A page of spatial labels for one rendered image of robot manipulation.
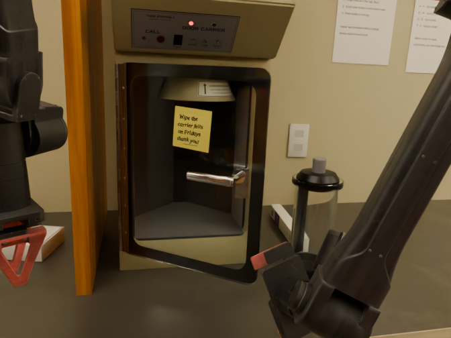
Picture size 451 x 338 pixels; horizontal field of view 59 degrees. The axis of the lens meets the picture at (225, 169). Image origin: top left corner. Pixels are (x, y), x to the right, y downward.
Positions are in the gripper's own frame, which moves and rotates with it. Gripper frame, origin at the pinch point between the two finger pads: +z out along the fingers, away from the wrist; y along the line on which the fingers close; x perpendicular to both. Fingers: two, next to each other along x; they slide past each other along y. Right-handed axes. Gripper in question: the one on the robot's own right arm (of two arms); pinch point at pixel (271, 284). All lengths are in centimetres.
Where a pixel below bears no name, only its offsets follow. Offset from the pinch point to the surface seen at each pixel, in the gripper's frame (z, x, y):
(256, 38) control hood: 4.1, -15.9, 42.7
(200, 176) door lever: 1.9, 4.5, 21.5
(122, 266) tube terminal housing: 27.5, 22.8, 9.4
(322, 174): 9.8, -21.6, 13.1
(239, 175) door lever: 1.6, -2.1, 19.3
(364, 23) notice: 45, -74, 51
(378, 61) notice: 49, -77, 38
